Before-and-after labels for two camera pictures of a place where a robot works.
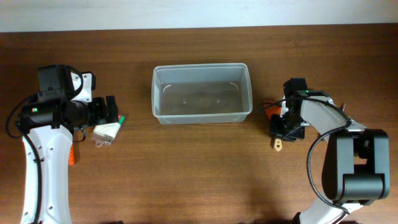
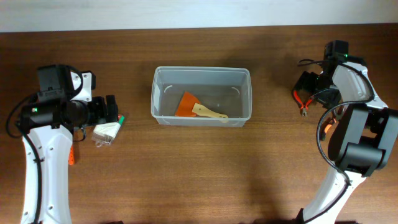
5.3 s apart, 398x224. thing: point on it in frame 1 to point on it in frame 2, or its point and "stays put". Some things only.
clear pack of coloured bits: x=104 y=134 stays put
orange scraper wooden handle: x=272 y=107 to x=188 y=106
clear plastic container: x=195 y=93 stays put
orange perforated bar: x=71 y=160 stays put
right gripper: x=277 y=132 to x=306 y=83
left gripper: x=101 y=116 stays put
